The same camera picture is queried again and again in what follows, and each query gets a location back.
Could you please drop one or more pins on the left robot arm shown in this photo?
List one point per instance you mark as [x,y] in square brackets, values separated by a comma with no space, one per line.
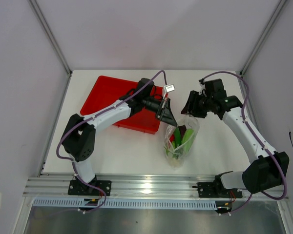
[79,135]

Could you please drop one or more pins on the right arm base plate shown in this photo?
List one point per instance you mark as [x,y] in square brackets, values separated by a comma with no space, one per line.
[215,190]

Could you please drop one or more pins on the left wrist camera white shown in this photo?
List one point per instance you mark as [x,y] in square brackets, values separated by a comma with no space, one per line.
[167,89]

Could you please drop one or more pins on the white slotted cable duct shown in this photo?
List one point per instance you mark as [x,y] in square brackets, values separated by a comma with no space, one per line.
[131,203]

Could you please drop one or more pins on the small dark green cucumber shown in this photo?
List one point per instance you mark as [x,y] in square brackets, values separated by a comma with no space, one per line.
[177,137]

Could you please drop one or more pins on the red plastic tray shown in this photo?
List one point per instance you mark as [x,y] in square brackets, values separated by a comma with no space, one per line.
[107,90]

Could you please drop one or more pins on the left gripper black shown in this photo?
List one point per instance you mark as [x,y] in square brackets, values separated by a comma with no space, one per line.
[165,114]

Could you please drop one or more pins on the frame post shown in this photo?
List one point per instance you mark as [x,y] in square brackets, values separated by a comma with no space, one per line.
[49,34]
[272,21]

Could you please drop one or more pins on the red chili pepper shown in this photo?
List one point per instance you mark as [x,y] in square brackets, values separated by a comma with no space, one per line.
[172,139]

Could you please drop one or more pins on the clear zip top bag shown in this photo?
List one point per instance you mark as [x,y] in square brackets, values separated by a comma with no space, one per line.
[176,156]

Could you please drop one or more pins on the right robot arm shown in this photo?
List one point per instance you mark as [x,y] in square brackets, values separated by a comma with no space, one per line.
[268,167]

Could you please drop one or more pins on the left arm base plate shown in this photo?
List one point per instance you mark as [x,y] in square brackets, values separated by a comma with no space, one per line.
[78,188]

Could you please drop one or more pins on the right frame post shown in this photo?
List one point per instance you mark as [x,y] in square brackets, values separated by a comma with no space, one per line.
[272,21]

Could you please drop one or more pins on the aluminium rail base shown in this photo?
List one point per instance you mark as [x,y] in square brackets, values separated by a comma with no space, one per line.
[180,187]

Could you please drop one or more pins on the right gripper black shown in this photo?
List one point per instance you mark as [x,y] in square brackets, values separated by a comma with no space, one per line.
[191,107]

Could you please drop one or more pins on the left frame post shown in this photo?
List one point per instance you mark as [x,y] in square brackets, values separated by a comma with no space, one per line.
[49,34]

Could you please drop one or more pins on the purple eggplant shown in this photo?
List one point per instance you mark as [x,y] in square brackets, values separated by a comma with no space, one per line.
[182,130]

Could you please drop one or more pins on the light green gourd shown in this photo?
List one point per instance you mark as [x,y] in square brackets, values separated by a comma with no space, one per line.
[187,139]

